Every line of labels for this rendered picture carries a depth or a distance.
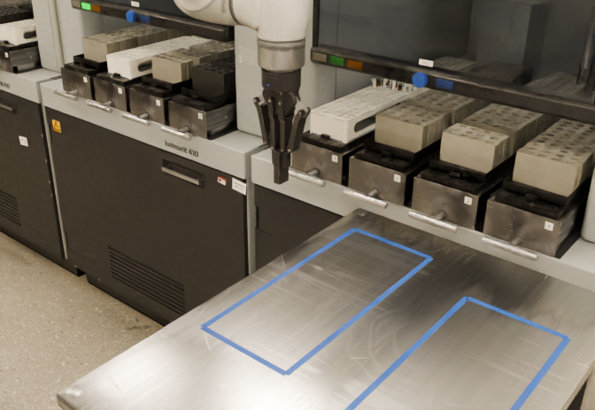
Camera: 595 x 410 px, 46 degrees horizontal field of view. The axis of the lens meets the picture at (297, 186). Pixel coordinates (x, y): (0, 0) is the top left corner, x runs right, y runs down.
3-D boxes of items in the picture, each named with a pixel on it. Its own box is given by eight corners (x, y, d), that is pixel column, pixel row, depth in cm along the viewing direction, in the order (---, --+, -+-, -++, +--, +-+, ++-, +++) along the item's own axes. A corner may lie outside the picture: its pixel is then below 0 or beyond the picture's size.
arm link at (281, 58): (278, 29, 136) (278, 59, 138) (246, 37, 129) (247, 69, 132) (315, 36, 130) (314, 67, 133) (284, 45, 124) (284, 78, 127)
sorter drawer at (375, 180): (489, 106, 196) (493, 75, 192) (537, 118, 188) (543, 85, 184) (335, 195, 144) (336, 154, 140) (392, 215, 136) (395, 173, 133)
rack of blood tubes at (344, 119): (382, 104, 176) (382, 80, 173) (416, 112, 170) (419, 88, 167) (308, 137, 155) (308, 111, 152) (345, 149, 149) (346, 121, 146)
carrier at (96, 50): (114, 63, 200) (112, 42, 198) (108, 65, 199) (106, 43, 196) (89, 56, 207) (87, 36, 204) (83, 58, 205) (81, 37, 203)
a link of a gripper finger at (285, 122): (289, 95, 136) (295, 96, 135) (289, 149, 140) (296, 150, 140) (276, 99, 133) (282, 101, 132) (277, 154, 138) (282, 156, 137)
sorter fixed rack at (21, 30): (78, 28, 247) (75, 11, 244) (96, 33, 241) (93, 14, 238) (-1, 44, 226) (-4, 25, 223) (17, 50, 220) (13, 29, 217)
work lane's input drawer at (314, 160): (440, 96, 204) (443, 65, 200) (484, 105, 196) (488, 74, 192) (278, 174, 153) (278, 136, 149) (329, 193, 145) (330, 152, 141)
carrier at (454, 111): (458, 134, 153) (460, 107, 150) (453, 136, 151) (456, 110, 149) (411, 121, 159) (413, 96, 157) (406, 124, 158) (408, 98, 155)
